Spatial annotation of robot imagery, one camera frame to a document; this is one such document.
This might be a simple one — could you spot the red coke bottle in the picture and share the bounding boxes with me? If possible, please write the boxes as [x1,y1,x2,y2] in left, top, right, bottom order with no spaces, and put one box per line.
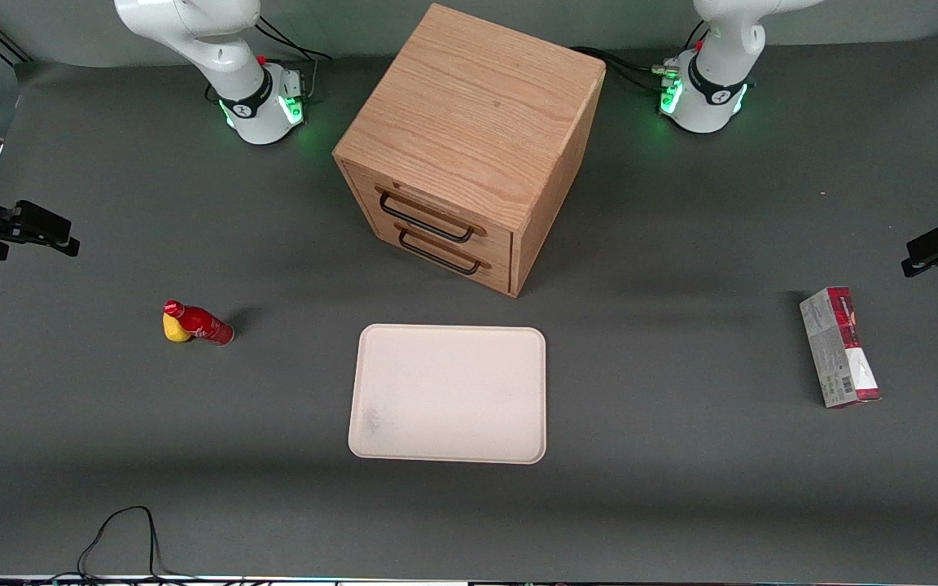
[163,300,235,347]

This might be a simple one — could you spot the beige plastic tray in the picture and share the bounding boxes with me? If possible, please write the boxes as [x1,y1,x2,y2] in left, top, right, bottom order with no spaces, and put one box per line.
[348,324,548,465]

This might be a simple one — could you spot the red grey cardboard box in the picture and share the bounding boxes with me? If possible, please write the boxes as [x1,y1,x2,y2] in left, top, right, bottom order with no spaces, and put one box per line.
[799,286,882,409]

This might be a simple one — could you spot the wooden drawer front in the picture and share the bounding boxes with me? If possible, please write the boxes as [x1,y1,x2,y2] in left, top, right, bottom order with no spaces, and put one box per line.
[363,208,514,295]
[344,161,515,261]

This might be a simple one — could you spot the oak wooden drawer cabinet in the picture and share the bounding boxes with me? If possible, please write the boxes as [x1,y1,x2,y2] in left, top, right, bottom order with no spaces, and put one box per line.
[332,3,607,298]

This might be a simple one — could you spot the black frame rail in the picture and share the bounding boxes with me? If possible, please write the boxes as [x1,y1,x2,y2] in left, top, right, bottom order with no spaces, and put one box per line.
[0,12,32,66]

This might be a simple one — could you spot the black arm base cable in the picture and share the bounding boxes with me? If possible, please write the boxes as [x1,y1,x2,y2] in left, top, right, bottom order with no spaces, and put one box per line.
[256,15,333,103]
[571,46,669,92]

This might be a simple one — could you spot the black cable loop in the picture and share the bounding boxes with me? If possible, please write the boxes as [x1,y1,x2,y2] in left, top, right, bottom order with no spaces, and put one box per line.
[52,505,193,584]

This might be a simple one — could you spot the black metal drawer handle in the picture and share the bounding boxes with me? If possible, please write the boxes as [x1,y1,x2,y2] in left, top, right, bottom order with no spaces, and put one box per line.
[397,228,484,275]
[378,189,476,243]

